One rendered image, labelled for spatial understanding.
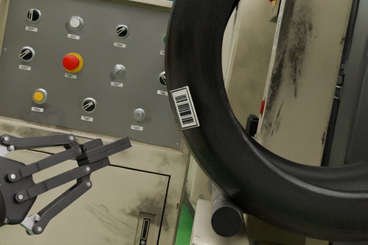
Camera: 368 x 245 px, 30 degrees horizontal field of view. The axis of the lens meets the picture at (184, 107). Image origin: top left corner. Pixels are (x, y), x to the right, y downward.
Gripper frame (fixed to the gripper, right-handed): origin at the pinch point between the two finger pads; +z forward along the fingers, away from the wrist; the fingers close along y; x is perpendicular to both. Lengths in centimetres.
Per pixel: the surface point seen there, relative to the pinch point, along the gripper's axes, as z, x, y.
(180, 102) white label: 15.5, -0.8, -2.4
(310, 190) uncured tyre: 23.7, 10.2, 15.5
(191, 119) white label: 15.4, 0.6, 0.4
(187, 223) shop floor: 249, -330, 91
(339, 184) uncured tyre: 47, -5, 22
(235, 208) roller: 17.0, 1.1, 14.9
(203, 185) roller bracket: 35.5, -27.3, 15.0
